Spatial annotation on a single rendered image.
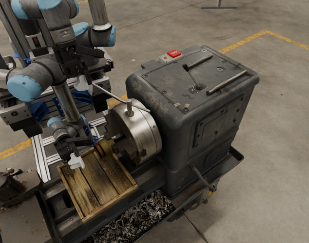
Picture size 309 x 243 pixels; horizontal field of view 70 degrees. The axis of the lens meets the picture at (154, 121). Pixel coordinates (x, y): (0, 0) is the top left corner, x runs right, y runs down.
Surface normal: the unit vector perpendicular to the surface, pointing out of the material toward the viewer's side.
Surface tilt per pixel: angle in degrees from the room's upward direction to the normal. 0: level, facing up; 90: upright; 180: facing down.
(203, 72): 0
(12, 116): 90
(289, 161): 0
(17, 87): 89
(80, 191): 0
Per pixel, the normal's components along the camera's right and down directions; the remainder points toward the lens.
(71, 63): 0.55, 0.34
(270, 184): -0.02, -0.68
